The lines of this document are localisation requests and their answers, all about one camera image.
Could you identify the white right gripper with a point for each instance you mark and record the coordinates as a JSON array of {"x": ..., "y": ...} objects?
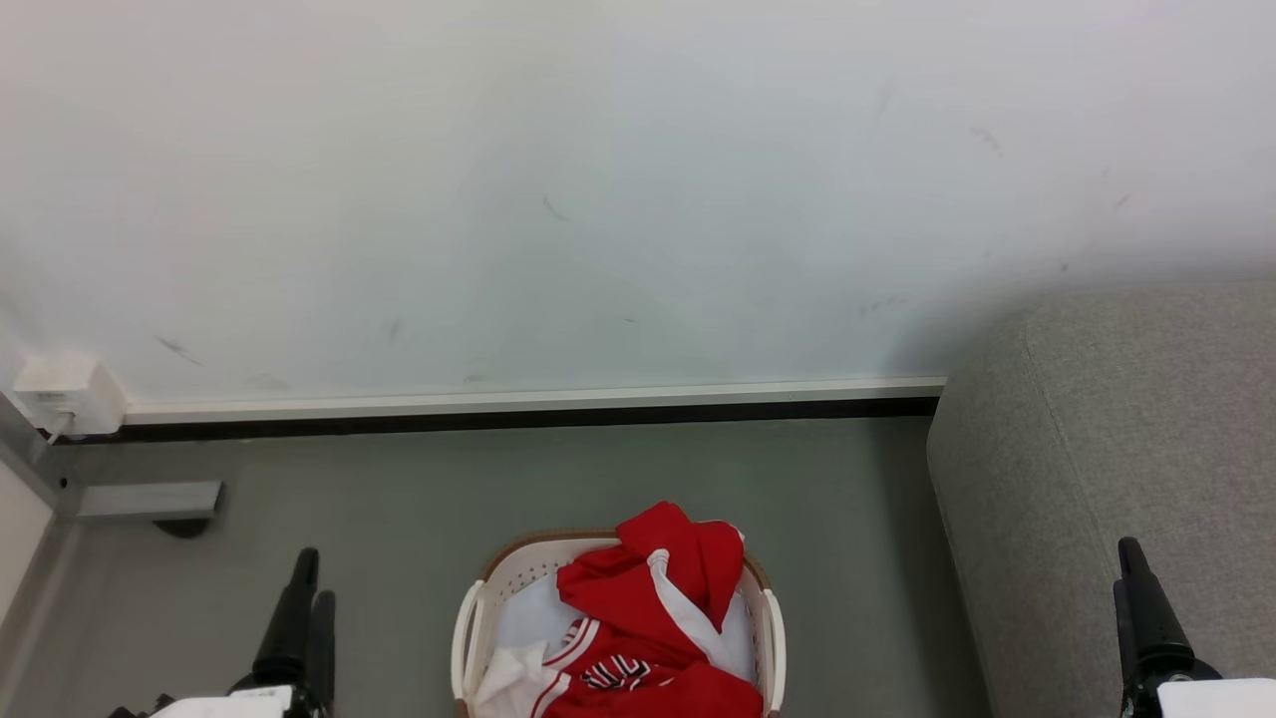
[{"x": 1211, "y": 698}]

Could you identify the red white jacket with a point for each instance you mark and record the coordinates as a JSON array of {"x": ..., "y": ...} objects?
[{"x": 638, "y": 608}]

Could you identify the grey metal table foot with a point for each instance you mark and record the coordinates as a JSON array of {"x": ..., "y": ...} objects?
[{"x": 25, "y": 519}]

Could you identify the white black wall baseboard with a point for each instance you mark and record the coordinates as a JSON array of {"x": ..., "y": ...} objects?
[{"x": 518, "y": 407}]

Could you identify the grey fabric sofa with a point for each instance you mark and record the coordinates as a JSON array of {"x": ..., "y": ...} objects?
[{"x": 1087, "y": 469}]

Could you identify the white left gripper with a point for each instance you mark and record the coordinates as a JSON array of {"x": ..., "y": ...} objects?
[{"x": 239, "y": 705}]

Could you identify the white laundry basket brown rim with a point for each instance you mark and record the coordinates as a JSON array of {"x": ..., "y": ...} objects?
[{"x": 469, "y": 638}]

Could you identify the white wall power socket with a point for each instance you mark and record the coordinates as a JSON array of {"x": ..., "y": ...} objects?
[{"x": 70, "y": 389}]

